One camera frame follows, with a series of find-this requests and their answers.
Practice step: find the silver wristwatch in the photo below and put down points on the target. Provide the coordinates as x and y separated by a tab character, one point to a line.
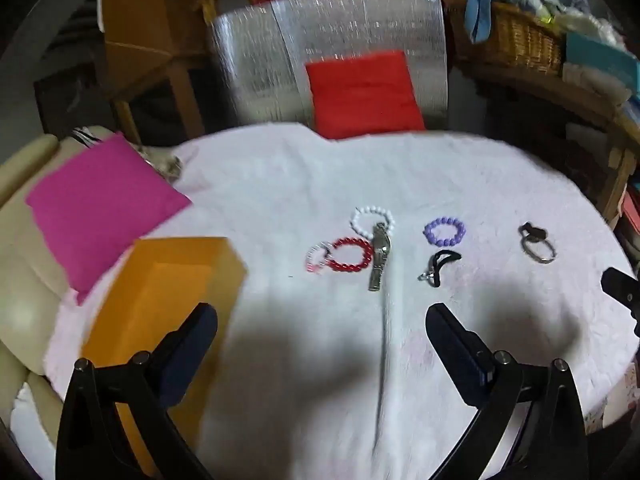
380	255

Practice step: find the beige sofa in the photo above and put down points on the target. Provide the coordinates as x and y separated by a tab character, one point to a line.
25	270

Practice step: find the pink cushion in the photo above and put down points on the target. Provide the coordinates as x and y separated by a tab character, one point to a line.
100	210

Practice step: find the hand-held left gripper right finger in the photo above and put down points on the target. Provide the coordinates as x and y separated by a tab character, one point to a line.
462	360

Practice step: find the silver insulation mat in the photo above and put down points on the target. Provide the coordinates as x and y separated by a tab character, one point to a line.
260	60

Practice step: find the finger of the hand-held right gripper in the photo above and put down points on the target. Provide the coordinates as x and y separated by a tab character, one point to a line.
622	287

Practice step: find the yellow wooden furniture frame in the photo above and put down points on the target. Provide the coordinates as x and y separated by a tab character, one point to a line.
145	25

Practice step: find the wicker basket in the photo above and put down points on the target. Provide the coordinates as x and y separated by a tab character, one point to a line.
515	40

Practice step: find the blue cloth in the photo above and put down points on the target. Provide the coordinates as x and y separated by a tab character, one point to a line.
480	5

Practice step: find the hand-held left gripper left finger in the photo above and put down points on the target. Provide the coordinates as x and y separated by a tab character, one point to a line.
187	355

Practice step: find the black white striped cloth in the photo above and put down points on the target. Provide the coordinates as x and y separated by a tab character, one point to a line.
87	136

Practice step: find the orange box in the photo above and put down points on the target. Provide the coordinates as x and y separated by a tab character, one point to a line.
165	285

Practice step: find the teal box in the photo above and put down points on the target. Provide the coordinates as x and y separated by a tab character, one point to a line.
600	60

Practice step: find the black metal keyring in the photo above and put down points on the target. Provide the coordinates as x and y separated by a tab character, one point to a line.
530	232

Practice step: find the wooden shelf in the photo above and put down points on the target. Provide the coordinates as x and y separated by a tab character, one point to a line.
575	105

